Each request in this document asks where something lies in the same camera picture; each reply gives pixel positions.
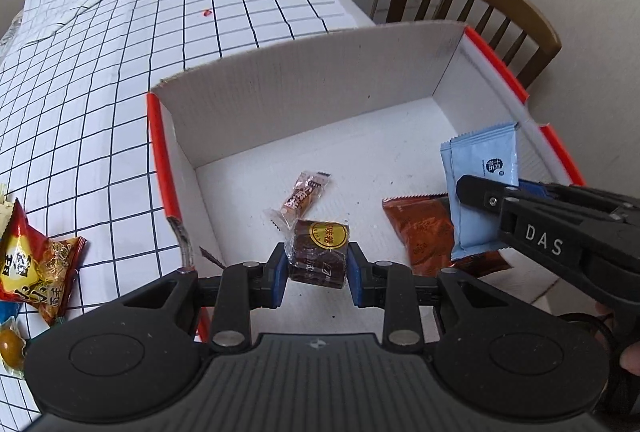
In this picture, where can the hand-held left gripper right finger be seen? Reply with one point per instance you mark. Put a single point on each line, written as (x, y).
(356, 277)

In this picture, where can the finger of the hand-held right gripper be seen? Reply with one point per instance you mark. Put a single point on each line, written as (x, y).
(480, 193)
(575, 198)

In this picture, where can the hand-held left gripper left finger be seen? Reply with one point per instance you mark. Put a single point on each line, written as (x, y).
(277, 277)

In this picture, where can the light blue snack packet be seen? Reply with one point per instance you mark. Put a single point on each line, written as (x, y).
(480, 162)

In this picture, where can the dark brown snack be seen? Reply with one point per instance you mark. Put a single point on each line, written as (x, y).
(317, 257)

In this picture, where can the white cardboard box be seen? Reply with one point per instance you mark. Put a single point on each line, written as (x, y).
(300, 112)

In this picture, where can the orange snack packet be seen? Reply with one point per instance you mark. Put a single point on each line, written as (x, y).
(62, 267)

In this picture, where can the red and yellow snack packet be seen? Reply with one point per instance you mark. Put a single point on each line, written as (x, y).
(20, 257)

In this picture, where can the orange jelly cup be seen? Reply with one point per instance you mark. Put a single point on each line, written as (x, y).
(11, 348)

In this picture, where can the person's right hand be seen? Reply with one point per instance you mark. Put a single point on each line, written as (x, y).
(631, 358)

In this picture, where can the reddish brown snack packet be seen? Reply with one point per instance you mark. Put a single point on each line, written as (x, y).
(425, 232)

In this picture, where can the clear wrapped brown snack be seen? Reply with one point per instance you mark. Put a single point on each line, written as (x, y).
(300, 198)

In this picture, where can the brown wooden chair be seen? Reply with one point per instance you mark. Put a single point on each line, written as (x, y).
(530, 27)

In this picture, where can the white checked tablecloth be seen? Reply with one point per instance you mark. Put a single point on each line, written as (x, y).
(150, 37)

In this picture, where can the crumpled clear wrapper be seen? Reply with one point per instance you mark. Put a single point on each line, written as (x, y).
(10, 34)

